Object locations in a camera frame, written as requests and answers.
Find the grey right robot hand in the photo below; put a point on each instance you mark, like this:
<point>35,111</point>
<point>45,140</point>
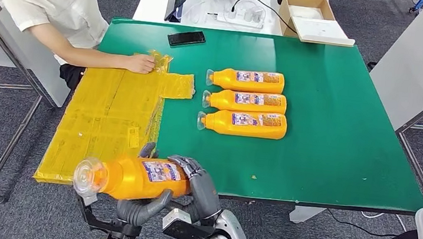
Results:
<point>203,196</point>

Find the person's right hand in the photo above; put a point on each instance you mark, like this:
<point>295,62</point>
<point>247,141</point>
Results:
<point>140,64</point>

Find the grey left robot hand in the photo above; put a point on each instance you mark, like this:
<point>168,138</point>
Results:
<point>138,213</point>

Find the orange detergent bottle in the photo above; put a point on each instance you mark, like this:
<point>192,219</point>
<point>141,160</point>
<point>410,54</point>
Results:
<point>218,125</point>
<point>126,178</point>
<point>223,80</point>
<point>221,100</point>

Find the black smartphone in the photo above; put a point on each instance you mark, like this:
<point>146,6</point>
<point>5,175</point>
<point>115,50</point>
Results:
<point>186,38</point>

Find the yellow taped cardboard sheet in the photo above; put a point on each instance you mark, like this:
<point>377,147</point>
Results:
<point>106,115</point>

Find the white table foot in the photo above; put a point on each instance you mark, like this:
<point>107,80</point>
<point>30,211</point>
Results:
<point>303,215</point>

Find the white power strip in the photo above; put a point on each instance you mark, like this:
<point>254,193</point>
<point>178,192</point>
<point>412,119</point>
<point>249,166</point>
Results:
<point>241,21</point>

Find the green table mat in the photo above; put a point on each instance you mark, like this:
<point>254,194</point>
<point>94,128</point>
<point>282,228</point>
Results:
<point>332,127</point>

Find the brown cardboard box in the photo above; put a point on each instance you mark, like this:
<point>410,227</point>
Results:
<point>283,20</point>

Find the white box lid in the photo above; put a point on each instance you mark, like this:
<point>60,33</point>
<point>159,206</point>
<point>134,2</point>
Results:
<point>323,30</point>

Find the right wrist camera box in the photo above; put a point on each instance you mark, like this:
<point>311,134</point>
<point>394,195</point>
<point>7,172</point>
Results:
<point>180,225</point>

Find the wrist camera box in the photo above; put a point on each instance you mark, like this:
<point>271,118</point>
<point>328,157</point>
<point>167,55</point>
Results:
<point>89,200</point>
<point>180,225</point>

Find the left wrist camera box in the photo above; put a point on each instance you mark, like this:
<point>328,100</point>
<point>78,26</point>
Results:
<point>89,200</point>

